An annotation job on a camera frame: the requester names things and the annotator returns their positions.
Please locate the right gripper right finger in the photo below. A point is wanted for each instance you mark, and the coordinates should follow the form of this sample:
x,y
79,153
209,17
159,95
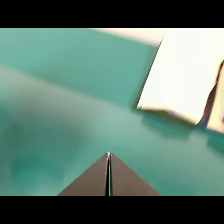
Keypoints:
x,y
126,181

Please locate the white garment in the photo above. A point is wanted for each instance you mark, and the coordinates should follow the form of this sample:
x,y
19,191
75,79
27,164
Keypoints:
x,y
181,73

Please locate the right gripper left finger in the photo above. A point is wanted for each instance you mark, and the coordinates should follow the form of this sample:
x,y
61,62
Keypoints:
x,y
91,181

